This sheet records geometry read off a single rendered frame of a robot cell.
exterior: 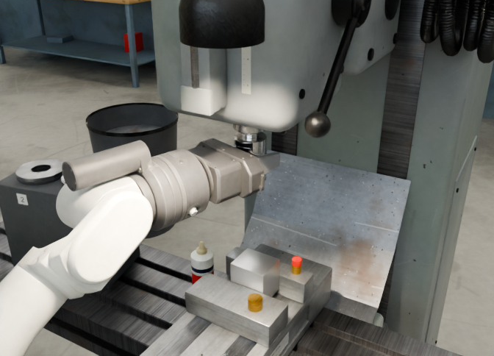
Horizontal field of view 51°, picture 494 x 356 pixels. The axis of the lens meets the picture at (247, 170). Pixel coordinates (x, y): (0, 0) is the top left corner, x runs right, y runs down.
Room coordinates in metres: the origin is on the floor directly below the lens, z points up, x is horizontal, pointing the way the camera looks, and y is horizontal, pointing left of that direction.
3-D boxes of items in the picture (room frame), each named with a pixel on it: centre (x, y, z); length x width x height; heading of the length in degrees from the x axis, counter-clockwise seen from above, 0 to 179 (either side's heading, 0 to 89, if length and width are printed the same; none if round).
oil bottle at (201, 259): (0.78, 0.08, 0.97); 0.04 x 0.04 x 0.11
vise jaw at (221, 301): (0.63, 0.02, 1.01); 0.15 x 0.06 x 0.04; 58
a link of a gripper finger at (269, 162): (0.66, -0.02, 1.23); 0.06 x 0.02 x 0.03; 133
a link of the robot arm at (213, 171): (0.62, 0.06, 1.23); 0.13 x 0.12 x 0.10; 43
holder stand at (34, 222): (0.88, 0.34, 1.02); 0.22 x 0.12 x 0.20; 71
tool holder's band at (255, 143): (0.68, 0.00, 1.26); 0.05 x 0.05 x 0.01
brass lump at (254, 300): (0.61, -0.01, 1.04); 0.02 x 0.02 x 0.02
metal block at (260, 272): (0.68, -0.01, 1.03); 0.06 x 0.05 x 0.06; 58
